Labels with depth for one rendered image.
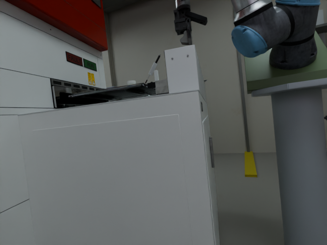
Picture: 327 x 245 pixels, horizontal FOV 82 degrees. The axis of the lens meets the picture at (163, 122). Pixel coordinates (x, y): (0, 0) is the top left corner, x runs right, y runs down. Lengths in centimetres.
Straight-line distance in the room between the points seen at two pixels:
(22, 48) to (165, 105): 60
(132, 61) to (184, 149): 365
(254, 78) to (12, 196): 95
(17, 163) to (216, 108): 302
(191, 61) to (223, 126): 287
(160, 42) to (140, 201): 350
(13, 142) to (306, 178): 102
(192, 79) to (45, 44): 67
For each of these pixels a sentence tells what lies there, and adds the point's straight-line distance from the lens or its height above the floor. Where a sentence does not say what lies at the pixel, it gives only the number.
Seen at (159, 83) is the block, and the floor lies 89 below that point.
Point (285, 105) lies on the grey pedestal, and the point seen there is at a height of 75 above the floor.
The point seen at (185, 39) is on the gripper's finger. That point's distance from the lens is 108.
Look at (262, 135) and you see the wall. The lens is 343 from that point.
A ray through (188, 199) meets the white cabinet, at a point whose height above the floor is 52.
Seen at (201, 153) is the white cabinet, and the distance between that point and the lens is 53.
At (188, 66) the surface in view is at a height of 90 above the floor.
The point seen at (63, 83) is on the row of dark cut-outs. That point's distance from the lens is 101.
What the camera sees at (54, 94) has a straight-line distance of 95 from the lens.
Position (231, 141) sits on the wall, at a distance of 344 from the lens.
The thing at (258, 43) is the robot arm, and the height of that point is 95.
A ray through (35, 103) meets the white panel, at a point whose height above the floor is 86.
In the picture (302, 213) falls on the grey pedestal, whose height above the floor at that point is 35.
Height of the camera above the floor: 76
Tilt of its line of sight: 2 degrees down
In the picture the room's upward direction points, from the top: 6 degrees counter-clockwise
